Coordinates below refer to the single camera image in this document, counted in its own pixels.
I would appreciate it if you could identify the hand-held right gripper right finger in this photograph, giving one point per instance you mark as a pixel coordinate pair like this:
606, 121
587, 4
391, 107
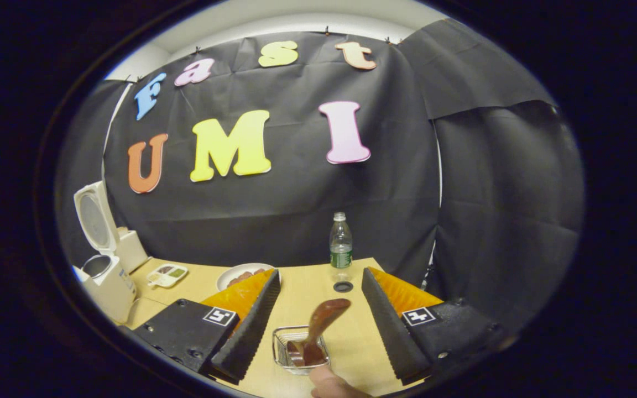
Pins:
396, 331

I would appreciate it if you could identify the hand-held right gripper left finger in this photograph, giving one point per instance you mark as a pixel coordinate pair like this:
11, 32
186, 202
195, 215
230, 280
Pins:
252, 331

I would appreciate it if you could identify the brown wooden spoon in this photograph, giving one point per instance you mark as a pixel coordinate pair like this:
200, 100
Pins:
324, 318

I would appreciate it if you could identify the white rice cooker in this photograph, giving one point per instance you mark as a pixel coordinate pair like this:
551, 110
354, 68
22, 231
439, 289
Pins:
111, 287

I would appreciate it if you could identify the white plate with meat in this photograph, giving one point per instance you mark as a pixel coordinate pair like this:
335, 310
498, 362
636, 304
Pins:
241, 273

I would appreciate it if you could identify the clear green label water bottle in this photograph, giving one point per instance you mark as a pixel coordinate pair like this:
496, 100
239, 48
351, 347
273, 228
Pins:
340, 249

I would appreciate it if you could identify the white divided sauce dish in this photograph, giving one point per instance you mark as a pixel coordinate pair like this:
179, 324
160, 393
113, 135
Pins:
168, 275

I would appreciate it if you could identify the black backdrop cloth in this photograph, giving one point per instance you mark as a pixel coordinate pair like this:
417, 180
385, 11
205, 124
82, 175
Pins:
296, 210

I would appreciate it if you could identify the white toaster with bread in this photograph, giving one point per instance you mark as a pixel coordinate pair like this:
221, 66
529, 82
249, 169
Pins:
133, 251

